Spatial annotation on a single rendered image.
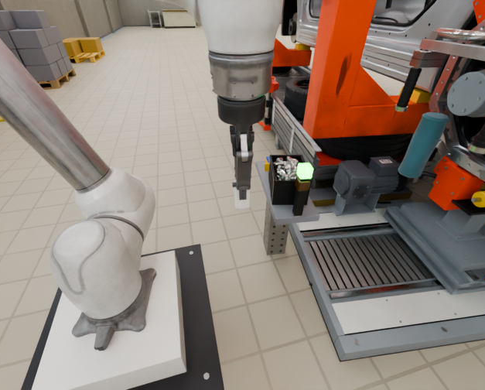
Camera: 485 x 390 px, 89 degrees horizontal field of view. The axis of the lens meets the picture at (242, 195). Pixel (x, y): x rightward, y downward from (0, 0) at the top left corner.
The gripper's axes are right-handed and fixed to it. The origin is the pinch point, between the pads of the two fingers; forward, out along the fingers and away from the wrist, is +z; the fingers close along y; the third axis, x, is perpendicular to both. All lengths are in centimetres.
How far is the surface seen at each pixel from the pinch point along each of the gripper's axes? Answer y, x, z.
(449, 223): -34, 101, 54
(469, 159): -33, 87, 17
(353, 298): -10, 49, 70
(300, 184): -24.1, 21.2, 17.2
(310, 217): -24.0, 27.4, 33.2
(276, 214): -25.9, 14.8, 32.3
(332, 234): -47, 53, 72
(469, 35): -40, 70, -22
